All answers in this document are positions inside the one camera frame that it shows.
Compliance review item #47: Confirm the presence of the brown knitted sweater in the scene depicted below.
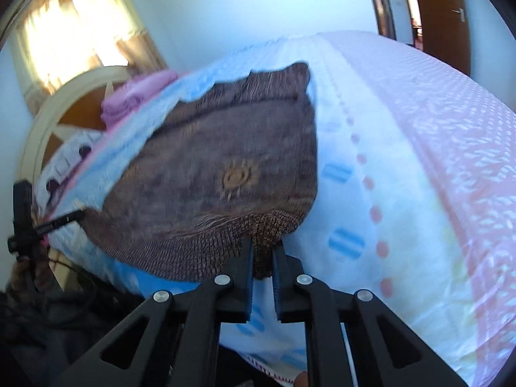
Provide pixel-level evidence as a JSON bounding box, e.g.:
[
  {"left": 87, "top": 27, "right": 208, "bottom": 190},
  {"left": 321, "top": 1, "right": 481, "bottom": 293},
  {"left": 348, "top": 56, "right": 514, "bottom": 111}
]
[{"left": 80, "top": 62, "right": 317, "bottom": 282}]

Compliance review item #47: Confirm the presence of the dark sleeved left forearm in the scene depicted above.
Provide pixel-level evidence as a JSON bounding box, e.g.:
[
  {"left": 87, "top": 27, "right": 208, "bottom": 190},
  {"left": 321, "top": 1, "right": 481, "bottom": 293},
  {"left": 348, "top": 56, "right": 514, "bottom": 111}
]
[{"left": 1, "top": 283, "right": 142, "bottom": 386}]

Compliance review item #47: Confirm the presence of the person's left hand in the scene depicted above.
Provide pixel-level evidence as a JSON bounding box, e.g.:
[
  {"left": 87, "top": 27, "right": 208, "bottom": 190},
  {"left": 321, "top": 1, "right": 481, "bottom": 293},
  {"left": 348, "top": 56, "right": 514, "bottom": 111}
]
[{"left": 10, "top": 245, "right": 54, "bottom": 293}]

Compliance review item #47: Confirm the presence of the white patterned pillow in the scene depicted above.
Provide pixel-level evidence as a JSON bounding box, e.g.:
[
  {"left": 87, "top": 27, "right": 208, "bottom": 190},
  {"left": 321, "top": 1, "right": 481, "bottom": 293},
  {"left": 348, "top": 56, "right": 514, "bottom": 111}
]
[{"left": 34, "top": 130, "right": 104, "bottom": 216}]

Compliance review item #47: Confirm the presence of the cream wooden headboard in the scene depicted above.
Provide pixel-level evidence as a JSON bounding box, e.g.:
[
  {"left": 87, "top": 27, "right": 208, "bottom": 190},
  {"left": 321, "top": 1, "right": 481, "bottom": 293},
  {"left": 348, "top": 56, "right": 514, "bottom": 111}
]
[{"left": 17, "top": 66, "right": 131, "bottom": 183}]

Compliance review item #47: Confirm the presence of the blue printed bed blanket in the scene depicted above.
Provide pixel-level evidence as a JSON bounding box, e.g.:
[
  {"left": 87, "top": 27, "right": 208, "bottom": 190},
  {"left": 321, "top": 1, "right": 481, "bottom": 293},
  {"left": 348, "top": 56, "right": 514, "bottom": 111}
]
[{"left": 55, "top": 31, "right": 515, "bottom": 386}]

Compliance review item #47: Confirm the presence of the folded purple quilt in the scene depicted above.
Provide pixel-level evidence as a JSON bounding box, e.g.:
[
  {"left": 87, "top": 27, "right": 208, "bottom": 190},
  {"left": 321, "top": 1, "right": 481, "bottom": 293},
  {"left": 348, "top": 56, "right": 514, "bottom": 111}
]
[{"left": 101, "top": 69, "right": 179, "bottom": 129}]

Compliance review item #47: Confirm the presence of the beige patterned curtain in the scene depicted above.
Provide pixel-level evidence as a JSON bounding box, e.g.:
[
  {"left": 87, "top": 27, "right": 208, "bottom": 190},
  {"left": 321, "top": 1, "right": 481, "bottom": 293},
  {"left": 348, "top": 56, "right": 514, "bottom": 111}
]
[{"left": 8, "top": 0, "right": 166, "bottom": 112}]

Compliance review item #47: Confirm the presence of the brown wooden door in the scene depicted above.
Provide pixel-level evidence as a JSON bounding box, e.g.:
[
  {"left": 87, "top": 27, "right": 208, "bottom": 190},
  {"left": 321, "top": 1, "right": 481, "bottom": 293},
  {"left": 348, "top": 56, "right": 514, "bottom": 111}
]
[{"left": 417, "top": 0, "right": 471, "bottom": 75}]

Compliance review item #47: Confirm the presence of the black cable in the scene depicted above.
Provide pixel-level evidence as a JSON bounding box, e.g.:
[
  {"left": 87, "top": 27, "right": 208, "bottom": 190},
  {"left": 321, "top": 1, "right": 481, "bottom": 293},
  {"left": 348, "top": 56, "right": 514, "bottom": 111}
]
[{"left": 39, "top": 244, "right": 122, "bottom": 303}]

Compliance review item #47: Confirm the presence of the silver door handle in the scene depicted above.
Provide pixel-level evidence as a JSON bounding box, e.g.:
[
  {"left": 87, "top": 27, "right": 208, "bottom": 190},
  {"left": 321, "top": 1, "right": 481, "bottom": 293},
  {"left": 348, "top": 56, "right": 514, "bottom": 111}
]
[{"left": 453, "top": 8, "right": 466, "bottom": 23}]

